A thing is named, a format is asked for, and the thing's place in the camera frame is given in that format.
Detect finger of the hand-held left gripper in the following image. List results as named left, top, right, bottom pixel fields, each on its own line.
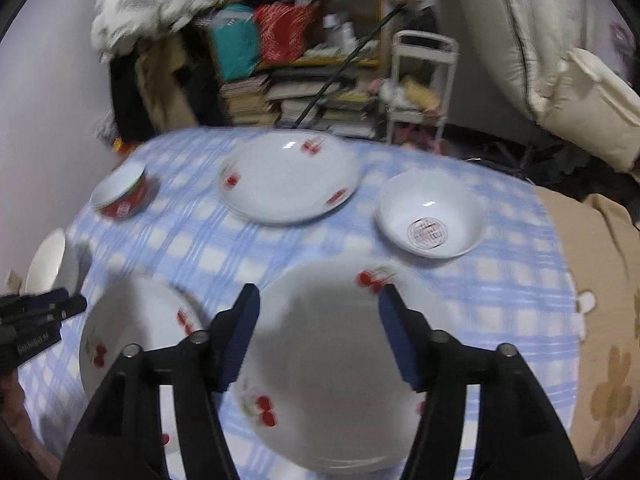
left=0, top=287, right=69, bottom=313
left=30, top=296, right=88, bottom=325

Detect pile of stacked books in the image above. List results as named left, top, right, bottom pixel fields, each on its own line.
left=219, top=71, right=378, bottom=140

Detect white bowl with red seal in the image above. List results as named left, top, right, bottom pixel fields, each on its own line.
left=375, top=168, right=487, bottom=261

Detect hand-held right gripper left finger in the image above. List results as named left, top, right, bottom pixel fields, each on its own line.
left=57, top=284, right=261, bottom=480

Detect teal bag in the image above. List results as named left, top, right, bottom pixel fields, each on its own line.
left=209, top=5, right=262, bottom=82

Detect white puffer jacket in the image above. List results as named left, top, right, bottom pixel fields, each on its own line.
left=90, top=0, right=217, bottom=64

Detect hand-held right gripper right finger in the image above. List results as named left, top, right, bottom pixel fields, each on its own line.
left=378, top=284, right=583, bottom=480

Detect wooden shelf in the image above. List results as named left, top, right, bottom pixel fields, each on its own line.
left=200, top=0, right=390, bottom=128

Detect black rod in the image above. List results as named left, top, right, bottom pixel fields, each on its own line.
left=294, top=2, right=410, bottom=130

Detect dark hanging clothes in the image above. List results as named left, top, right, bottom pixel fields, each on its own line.
left=107, top=35, right=223, bottom=142

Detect red patterned bag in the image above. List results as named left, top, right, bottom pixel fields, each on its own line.
left=254, top=2, right=322, bottom=64

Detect white rolling cart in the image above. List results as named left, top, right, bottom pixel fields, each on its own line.
left=384, top=30, right=460, bottom=145

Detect blue plaid blanket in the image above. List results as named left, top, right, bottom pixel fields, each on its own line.
left=15, top=127, right=586, bottom=480

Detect large white cherry-print plate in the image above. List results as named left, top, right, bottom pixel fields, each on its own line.
left=235, top=259, right=463, bottom=476

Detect red and white bowl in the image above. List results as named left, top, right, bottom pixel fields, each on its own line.
left=90, top=161, right=152, bottom=222

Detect beige flower-print blanket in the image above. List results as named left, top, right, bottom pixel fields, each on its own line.
left=530, top=187, right=640, bottom=466

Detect white padded recliner chair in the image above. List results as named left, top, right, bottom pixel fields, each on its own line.
left=450, top=0, right=640, bottom=183

